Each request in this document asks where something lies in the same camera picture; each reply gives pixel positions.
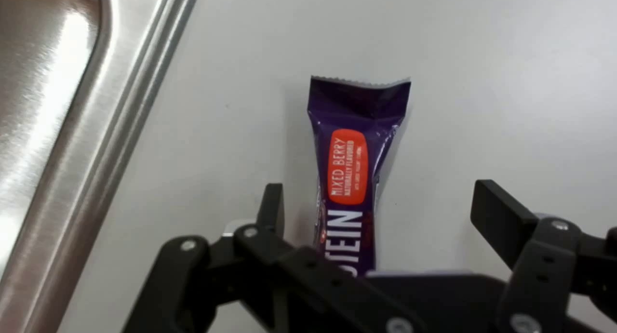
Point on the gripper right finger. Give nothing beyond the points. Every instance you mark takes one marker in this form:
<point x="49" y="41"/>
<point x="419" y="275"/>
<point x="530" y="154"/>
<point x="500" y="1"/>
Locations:
<point x="540" y="256"/>

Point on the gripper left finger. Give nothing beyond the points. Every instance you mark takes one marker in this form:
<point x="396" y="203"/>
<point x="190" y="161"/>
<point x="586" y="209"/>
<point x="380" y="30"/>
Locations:
<point x="270" y="275"/>

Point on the purple chocolate bar wrapper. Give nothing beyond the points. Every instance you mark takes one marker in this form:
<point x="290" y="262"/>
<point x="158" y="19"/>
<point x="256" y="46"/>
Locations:
<point x="354" y="169"/>

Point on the stainless steel sink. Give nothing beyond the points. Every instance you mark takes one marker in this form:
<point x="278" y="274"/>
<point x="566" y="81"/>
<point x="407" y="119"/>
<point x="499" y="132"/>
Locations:
<point x="62" y="130"/>

